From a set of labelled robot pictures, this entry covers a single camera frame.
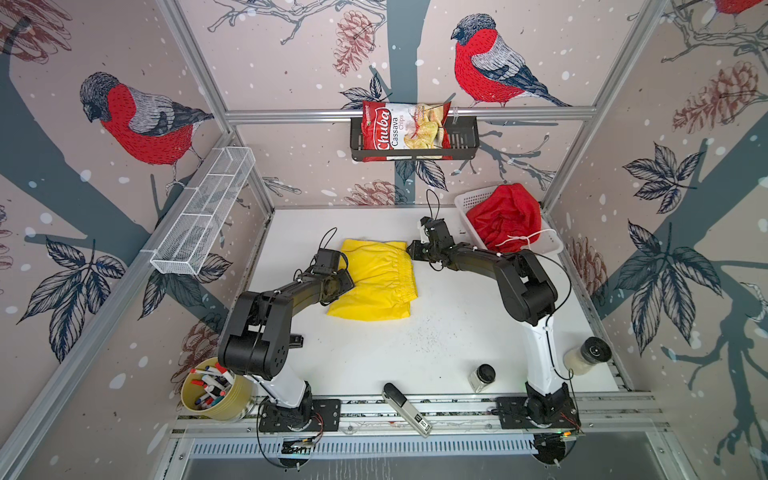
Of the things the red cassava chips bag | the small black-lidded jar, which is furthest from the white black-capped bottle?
the red cassava chips bag

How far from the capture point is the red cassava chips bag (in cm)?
87

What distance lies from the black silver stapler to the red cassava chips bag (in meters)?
0.66

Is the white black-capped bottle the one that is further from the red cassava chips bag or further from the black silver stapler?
the red cassava chips bag

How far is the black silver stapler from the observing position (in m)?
0.71

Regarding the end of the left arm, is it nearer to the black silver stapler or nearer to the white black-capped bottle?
the black silver stapler
